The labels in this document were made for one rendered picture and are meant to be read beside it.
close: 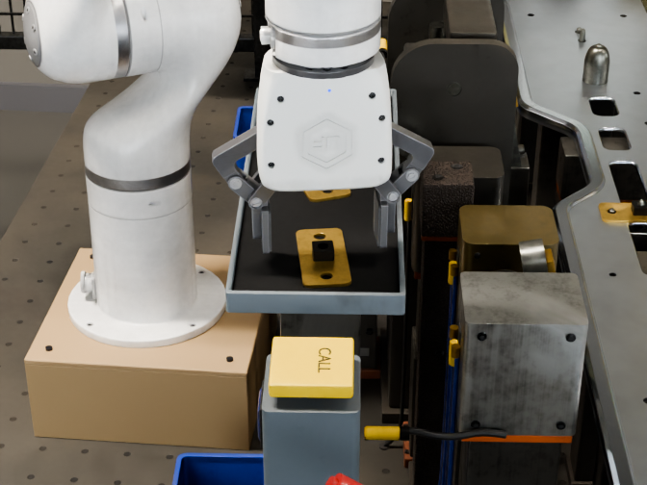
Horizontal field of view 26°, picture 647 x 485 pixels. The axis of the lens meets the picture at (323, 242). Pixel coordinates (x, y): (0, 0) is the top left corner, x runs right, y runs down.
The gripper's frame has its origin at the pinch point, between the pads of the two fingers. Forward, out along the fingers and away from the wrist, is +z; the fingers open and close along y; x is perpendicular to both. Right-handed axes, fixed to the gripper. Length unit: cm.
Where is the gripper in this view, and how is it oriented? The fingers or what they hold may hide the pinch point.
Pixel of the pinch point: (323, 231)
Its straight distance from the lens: 111.0
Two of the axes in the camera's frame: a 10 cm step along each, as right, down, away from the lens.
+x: -0.9, -5.2, 8.5
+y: 10.0, -0.5, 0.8
